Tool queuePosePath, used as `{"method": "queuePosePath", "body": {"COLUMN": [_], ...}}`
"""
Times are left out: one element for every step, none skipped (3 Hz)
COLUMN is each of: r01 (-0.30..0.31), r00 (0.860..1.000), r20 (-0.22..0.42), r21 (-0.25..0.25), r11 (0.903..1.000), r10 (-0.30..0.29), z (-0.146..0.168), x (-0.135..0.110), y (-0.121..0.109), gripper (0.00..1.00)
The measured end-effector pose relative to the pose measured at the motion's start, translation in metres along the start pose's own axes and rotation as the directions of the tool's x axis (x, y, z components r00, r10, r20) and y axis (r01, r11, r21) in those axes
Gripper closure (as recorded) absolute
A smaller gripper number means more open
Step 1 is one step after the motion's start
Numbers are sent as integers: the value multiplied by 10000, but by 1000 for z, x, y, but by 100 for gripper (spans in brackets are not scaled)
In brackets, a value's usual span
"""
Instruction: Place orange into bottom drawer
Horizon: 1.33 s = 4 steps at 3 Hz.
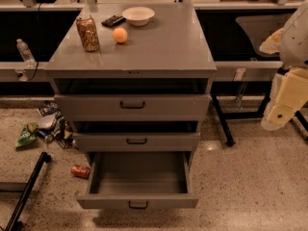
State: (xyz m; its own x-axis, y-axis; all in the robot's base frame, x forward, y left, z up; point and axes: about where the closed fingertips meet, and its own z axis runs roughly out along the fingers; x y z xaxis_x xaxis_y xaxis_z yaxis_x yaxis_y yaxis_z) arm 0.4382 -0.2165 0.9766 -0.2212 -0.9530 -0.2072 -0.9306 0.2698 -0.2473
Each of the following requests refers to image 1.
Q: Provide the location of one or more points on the pile of floor trash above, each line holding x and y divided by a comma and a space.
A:
53, 127

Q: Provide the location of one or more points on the grey open bottom drawer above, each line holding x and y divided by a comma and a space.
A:
139, 180

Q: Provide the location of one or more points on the black stand leg left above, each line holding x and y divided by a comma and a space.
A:
25, 189

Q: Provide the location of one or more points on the dark snack bar packet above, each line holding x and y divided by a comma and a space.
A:
113, 21

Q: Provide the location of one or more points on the crushed orange can on floor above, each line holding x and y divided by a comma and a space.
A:
80, 171

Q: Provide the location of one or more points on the grey metal drawer cabinet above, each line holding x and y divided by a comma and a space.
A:
169, 55

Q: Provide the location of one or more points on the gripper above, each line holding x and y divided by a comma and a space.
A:
295, 43

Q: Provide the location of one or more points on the grey middle drawer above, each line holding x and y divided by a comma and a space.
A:
100, 142

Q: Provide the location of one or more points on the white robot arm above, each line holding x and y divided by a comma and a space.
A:
291, 41

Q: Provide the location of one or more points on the orange fruit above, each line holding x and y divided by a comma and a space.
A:
120, 35

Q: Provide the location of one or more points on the grey top drawer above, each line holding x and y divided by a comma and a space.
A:
133, 107

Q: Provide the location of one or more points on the black table stand right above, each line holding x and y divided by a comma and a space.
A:
251, 116

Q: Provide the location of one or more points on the white bowl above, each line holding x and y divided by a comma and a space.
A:
138, 16

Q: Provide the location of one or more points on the green chip bag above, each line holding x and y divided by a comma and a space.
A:
27, 135

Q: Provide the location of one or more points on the clear plastic water bottle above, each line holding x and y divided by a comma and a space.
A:
25, 53

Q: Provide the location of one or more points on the dark chair seat panel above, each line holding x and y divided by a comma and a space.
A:
259, 27

